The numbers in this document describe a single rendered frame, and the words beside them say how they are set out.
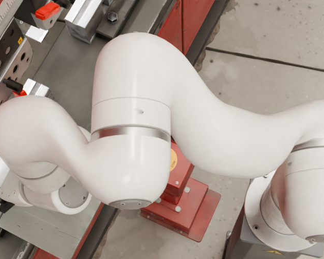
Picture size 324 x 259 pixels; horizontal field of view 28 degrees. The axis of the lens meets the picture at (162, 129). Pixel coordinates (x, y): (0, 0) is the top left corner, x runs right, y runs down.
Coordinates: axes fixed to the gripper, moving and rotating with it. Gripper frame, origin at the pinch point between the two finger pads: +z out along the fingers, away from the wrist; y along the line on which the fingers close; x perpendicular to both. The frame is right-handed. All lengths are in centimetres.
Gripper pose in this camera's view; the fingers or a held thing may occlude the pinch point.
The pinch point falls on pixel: (8, 178)
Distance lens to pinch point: 146.5
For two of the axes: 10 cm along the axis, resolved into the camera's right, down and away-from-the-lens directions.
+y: -4.1, 8.7, -2.7
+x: 7.1, 4.9, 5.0
